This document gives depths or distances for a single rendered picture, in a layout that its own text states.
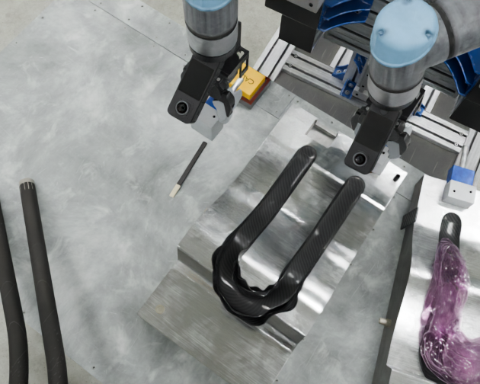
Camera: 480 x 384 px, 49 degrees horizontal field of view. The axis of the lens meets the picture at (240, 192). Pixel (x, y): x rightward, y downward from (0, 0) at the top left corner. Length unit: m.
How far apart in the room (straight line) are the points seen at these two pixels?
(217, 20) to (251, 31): 1.55
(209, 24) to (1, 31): 1.78
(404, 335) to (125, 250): 0.54
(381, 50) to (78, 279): 0.69
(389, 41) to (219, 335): 0.56
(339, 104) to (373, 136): 1.05
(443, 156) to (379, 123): 1.07
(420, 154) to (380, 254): 0.84
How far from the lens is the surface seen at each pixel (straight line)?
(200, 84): 0.82
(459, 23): 0.72
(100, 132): 1.16
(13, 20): 2.47
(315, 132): 1.07
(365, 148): 0.84
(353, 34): 1.37
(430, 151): 1.88
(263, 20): 2.31
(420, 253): 1.01
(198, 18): 0.73
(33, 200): 1.09
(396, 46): 0.67
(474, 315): 1.01
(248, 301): 0.94
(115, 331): 1.03
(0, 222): 1.10
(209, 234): 0.90
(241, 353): 0.94
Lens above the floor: 1.80
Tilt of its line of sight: 69 degrees down
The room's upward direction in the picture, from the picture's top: 3 degrees clockwise
